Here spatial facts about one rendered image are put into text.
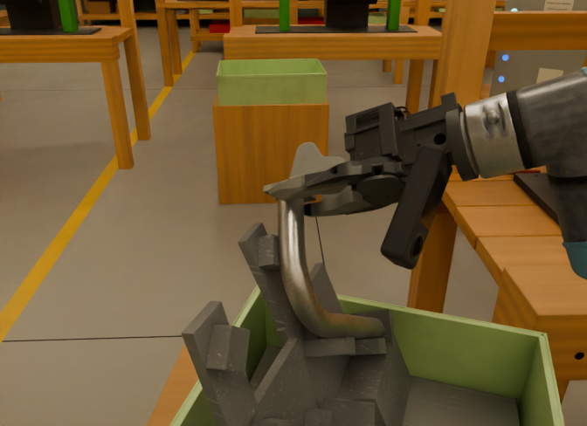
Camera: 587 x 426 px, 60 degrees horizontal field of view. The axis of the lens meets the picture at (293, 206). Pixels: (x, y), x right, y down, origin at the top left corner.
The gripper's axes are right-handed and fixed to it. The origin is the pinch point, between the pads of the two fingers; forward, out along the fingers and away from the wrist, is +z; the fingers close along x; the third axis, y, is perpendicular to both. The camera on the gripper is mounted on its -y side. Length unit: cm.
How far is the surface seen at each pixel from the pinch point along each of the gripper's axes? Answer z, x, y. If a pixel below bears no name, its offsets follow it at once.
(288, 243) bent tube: -0.1, 1.5, -5.0
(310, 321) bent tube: -0.1, -3.0, -12.7
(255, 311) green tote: 16.4, -16.5, -7.7
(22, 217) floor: 248, -114, 88
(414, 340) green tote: -3.7, -28.4, -12.5
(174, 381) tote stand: 34.6, -19.5, -16.8
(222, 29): 347, -414, 498
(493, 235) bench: -13, -63, 12
